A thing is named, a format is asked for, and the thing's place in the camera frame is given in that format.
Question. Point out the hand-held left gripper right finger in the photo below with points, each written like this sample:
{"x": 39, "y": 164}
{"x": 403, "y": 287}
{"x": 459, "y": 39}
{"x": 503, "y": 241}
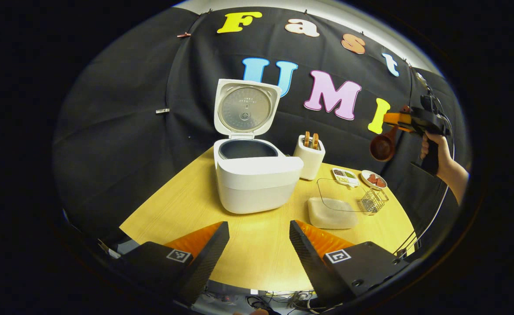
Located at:
{"x": 313, "y": 267}

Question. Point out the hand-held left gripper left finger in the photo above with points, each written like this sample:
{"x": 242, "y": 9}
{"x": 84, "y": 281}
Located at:
{"x": 204, "y": 267}

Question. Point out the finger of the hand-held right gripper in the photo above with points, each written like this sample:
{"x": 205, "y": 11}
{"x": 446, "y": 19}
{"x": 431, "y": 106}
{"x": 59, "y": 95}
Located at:
{"x": 396, "y": 119}

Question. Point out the brown wooden spoon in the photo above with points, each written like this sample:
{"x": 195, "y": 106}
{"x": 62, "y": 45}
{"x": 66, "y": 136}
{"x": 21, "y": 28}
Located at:
{"x": 381, "y": 146}

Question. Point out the white rice heap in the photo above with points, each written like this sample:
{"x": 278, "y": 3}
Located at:
{"x": 331, "y": 216}

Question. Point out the white rice cooker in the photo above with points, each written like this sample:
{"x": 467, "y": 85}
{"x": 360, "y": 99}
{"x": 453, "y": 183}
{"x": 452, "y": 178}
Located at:
{"x": 256, "y": 183}

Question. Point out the red meat piece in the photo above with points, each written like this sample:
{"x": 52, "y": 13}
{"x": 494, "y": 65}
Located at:
{"x": 372, "y": 178}
{"x": 380, "y": 182}

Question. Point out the round white plate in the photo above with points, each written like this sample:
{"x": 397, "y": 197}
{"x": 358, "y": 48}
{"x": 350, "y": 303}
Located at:
{"x": 365, "y": 176}

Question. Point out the clear glass dish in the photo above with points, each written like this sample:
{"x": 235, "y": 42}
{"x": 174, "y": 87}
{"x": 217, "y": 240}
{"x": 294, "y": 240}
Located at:
{"x": 340, "y": 192}

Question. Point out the yellow soybeans pile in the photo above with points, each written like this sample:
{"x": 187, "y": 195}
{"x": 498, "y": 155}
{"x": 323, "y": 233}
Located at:
{"x": 342, "y": 180}

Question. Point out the white divided dish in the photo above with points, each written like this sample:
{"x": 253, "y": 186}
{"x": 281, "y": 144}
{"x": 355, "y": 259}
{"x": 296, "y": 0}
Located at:
{"x": 346, "y": 183}

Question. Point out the bread slice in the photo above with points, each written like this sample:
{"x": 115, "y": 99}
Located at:
{"x": 315, "y": 141}
{"x": 306, "y": 140}

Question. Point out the white toaster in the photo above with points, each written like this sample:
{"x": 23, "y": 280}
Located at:
{"x": 309, "y": 164}

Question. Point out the silver clip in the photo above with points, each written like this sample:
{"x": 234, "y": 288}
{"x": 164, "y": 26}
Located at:
{"x": 162, "y": 111}

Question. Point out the black backdrop cloth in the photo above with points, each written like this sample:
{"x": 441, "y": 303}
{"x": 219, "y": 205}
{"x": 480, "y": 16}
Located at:
{"x": 117, "y": 131}

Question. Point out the red clip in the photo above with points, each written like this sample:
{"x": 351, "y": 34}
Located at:
{"x": 184, "y": 34}

